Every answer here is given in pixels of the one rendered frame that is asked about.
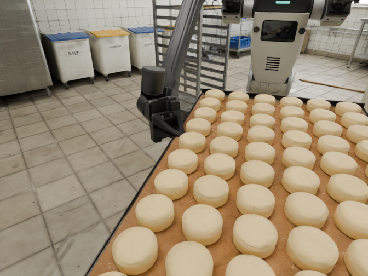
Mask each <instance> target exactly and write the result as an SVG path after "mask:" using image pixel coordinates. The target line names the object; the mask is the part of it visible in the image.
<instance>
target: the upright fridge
mask: <svg viewBox="0 0 368 276"><path fill-rule="evenodd" d="M53 87H54V85H53V83H52V79H51V76H50V72H49V69H48V64H47V61H46V58H45V55H44V50H43V47H42V43H41V39H40V36H39V33H38V29H37V25H36V21H35V17H34V15H33V11H32V7H31V3H30V0H0V96H5V95H11V94H17V93H23V92H27V91H33V90H38V89H44V88H45V91H46V93H47V94H48V95H47V97H51V95H50V91H49V88H53Z"/></svg>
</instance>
